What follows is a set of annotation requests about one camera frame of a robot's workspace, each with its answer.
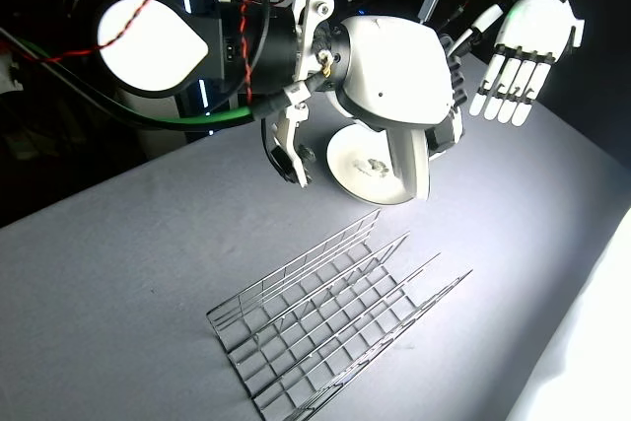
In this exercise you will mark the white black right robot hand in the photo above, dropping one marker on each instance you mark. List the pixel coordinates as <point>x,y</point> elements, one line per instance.
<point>394,71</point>

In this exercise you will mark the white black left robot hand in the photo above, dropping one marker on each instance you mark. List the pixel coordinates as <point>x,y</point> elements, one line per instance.
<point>537,31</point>

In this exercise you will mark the white round plate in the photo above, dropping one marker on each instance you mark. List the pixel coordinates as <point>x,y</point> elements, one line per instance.
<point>360,169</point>

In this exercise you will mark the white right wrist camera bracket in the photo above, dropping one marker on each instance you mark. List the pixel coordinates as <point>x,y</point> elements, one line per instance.
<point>310,2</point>

